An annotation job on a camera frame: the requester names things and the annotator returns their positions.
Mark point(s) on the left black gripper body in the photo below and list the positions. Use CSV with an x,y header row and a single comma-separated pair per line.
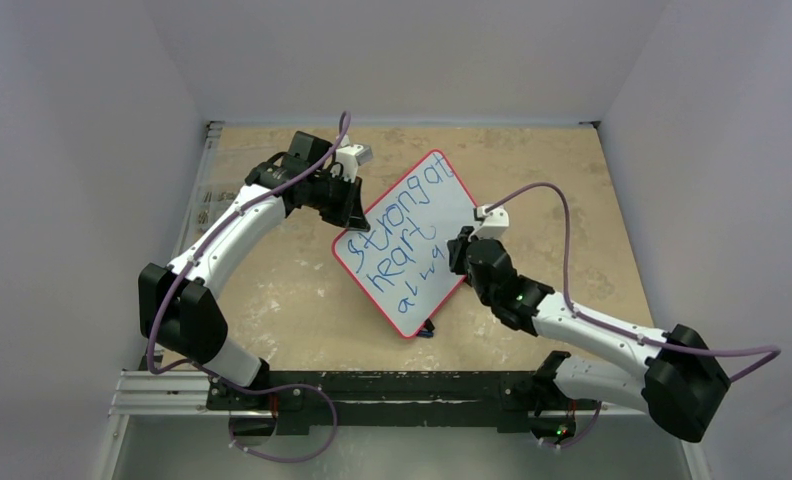
x,y
341,201

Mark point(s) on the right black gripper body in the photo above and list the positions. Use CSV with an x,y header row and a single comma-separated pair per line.
x,y
471,253

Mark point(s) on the pink framed whiteboard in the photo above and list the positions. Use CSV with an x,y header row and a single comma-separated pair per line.
x,y
401,263

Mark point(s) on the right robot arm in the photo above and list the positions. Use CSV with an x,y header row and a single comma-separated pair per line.
x,y
670,375

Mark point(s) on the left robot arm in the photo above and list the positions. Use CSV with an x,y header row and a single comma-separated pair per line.
x,y
178,301

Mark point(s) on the clear plastic screw box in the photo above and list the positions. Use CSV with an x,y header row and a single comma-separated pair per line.
x,y
220,187

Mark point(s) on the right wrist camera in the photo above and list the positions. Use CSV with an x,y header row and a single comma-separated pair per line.
x,y
492,222

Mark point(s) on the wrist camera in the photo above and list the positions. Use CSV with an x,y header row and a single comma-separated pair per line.
x,y
492,222
349,157

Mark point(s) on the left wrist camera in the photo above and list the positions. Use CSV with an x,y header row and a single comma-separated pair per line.
x,y
349,157

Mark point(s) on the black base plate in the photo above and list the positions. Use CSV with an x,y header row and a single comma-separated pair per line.
x,y
507,401

